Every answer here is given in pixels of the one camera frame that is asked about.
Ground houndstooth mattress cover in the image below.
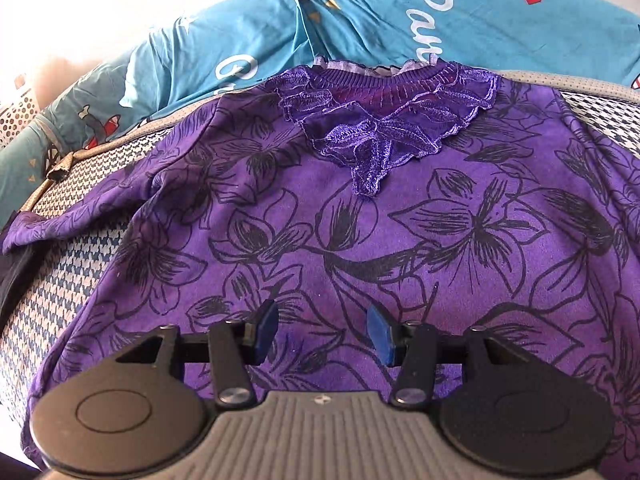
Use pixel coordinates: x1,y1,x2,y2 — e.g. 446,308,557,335
0,67,640,411

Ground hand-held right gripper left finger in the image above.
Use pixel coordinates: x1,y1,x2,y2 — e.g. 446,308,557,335
116,299,280,407

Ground blue airplane print bed sheet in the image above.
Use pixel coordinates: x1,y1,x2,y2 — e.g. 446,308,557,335
0,0,640,226

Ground white perforated laundry basket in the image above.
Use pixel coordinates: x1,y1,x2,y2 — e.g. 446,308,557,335
0,77,38,148

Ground purple floral sweater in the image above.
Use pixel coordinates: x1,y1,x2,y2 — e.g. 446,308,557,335
2,60,640,480

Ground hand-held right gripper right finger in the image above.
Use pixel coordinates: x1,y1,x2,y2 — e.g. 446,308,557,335
367,305,532,407

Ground black garment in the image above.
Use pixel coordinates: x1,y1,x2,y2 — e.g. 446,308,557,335
0,227,51,321

